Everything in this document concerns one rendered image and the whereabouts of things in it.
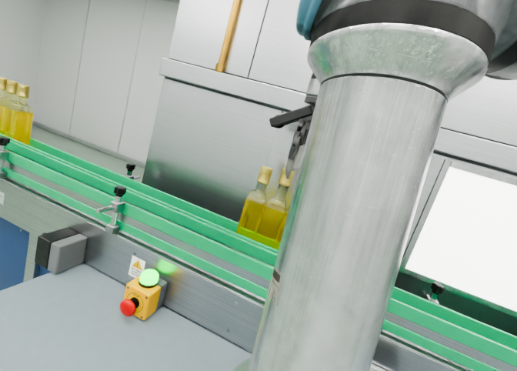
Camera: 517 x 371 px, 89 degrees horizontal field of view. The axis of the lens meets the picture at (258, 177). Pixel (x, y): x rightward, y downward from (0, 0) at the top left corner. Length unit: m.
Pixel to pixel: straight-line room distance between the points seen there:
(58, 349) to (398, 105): 0.70
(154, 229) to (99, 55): 5.21
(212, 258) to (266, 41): 0.68
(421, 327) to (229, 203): 0.63
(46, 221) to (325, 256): 0.92
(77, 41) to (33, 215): 5.38
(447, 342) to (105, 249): 0.88
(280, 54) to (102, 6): 5.24
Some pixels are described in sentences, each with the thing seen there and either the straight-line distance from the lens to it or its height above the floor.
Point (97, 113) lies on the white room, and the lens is 5.73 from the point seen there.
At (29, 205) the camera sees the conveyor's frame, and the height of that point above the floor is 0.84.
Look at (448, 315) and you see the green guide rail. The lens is 0.89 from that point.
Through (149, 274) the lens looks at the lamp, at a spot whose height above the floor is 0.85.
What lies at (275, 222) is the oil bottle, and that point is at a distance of 0.72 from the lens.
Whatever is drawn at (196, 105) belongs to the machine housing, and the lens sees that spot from 1.00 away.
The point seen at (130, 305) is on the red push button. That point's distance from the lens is 0.72.
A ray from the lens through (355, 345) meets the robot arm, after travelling 0.21.
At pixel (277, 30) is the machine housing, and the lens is 0.95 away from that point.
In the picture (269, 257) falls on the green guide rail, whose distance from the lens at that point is 0.72.
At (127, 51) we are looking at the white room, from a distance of 5.42.
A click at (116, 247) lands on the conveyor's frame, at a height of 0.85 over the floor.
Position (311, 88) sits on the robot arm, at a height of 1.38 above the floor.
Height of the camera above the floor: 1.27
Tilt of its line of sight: 11 degrees down
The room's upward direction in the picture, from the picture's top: 17 degrees clockwise
